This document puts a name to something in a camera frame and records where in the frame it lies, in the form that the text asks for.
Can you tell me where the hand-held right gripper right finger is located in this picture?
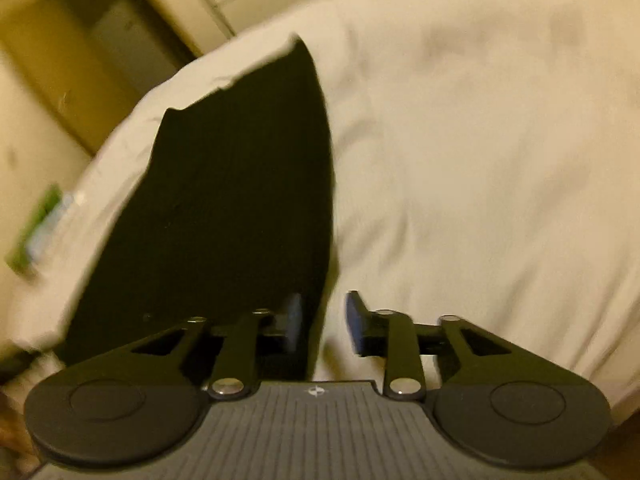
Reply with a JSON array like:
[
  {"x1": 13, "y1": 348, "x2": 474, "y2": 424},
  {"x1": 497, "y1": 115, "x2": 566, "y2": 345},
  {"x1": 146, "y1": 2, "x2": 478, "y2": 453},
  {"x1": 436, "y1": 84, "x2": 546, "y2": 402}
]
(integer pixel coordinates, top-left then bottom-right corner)
[{"x1": 345, "y1": 290, "x2": 532, "y2": 403}]

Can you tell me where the light blue folded cloth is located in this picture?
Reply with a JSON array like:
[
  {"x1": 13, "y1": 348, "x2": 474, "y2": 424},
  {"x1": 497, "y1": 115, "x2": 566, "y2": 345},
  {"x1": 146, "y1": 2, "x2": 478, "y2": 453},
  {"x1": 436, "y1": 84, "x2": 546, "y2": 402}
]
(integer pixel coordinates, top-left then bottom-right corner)
[{"x1": 27, "y1": 191, "x2": 87, "y2": 263}]

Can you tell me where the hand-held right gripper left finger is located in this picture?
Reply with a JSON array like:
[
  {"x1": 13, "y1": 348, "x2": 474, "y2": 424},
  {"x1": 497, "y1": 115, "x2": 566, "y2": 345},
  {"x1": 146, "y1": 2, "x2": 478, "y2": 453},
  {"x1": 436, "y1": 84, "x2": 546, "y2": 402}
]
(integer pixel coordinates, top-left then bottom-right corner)
[{"x1": 119, "y1": 292, "x2": 305, "y2": 402}]

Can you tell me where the black knit garment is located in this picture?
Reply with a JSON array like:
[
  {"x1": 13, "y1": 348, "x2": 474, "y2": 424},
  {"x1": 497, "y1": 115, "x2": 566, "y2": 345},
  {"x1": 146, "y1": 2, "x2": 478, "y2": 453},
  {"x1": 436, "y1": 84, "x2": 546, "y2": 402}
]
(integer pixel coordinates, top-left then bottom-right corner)
[{"x1": 60, "y1": 34, "x2": 337, "y2": 382}]

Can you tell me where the white bed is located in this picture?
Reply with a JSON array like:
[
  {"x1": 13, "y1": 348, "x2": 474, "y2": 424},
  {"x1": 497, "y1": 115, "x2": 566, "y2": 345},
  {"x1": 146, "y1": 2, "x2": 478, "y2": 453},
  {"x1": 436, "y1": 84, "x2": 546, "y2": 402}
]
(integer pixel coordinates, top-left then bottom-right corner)
[{"x1": 0, "y1": 0, "x2": 640, "y2": 413}]

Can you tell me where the wooden door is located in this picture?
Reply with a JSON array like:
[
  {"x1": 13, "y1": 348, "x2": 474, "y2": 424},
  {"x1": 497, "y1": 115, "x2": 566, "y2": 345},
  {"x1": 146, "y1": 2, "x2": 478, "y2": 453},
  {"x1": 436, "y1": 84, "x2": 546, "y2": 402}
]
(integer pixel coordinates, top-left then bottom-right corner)
[{"x1": 0, "y1": 0, "x2": 201, "y2": 157}]

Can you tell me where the green folded cloth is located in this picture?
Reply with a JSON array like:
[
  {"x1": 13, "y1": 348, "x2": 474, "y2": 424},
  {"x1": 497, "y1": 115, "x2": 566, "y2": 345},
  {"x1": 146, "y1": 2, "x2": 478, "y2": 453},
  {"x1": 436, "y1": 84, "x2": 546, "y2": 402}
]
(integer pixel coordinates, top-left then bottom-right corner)
[{"x1": 4, "y1": 184, "x2": 65, "y2": 276}]

